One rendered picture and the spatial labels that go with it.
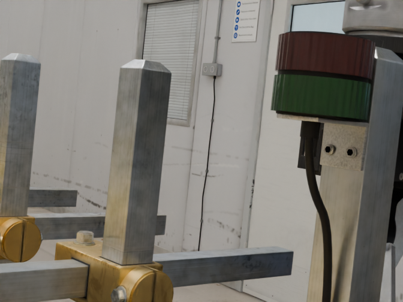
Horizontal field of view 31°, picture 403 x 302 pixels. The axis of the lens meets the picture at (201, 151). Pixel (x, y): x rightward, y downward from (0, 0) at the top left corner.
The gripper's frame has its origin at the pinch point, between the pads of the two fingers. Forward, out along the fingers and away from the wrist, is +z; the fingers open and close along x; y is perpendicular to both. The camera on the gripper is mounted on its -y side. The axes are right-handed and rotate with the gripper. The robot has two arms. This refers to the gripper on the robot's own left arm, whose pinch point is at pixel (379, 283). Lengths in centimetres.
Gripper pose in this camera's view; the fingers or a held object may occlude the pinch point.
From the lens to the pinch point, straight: 62.0
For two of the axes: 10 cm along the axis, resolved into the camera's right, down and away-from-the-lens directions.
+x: -7.5, -0.4, -6.6
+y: -6.5, -1.1, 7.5
